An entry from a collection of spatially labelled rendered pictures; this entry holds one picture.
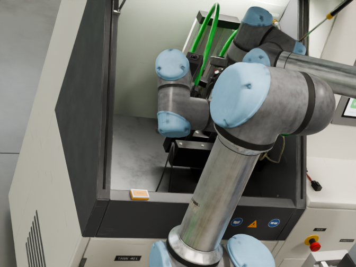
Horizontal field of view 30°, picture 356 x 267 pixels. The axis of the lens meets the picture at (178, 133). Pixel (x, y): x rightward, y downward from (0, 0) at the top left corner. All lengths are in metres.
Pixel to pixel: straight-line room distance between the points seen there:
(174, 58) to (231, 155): 0.40
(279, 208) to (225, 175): 0.91
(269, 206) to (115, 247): 0.49
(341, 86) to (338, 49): 0.59
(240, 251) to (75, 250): 0.72
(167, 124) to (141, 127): 0.86
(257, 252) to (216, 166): 0.29
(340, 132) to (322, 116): 1.17
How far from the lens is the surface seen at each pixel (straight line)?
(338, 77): 1.62
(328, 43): 2.17
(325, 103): 1.19
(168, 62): 1.51
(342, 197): 2.25
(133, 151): 2.23
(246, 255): 1.41
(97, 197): 1.84
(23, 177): 2.75
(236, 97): 1.12
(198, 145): 2.12
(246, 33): 1.82
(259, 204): 2.07
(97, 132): 1.87
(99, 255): 2.03
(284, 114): 1.15
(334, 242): 2.38
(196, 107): 1.52
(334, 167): 2.36
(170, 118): 1.49
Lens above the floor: 2.20
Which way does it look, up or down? 35 degrees down
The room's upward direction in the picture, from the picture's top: 24 degrees clockwise
